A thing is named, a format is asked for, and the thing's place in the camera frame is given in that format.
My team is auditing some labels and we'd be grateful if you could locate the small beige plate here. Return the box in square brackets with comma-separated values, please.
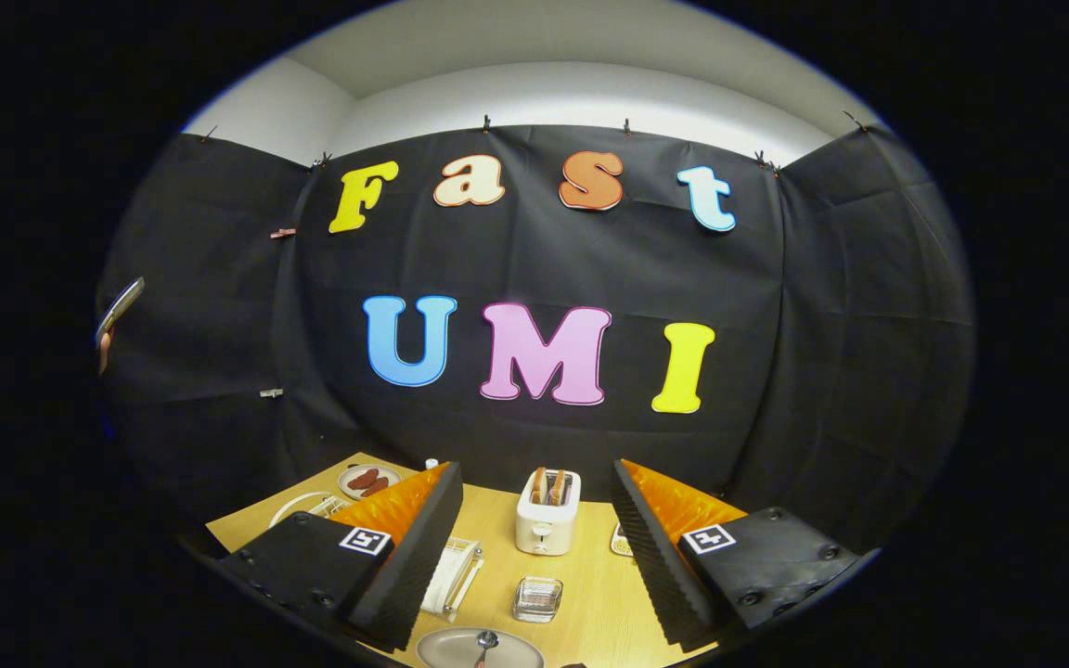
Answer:
[338, 464, 403, 501]

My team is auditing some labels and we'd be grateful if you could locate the white toaster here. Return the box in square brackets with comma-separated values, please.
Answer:
[515, 469, 583, 557]

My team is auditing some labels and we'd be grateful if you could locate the grey flat device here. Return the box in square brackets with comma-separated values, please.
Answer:
[95, 276, 146, 349]

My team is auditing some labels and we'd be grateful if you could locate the black backdrop cloth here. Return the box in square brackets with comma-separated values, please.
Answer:
[97, 125, 976, 558]

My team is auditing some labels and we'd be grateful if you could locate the metal wire basket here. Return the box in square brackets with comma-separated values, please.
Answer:
[512, 576, 564, 623]

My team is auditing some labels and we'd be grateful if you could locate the grey round plate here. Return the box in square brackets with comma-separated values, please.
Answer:
[416, 626, 546, 668]

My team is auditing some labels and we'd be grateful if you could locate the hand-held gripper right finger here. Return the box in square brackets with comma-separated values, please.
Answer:
[611, 459, 879, 650]

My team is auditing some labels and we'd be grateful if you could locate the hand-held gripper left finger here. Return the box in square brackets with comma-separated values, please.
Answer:
[214, 461, 464, 653]

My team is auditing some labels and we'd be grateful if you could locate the white wire dish rack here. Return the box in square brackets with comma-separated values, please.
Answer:
[267, 492, 485, 623]

